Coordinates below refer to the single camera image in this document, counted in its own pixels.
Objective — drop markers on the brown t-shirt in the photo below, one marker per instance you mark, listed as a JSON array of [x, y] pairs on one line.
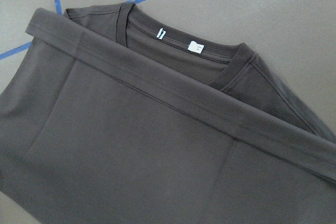
[[114, 117]]

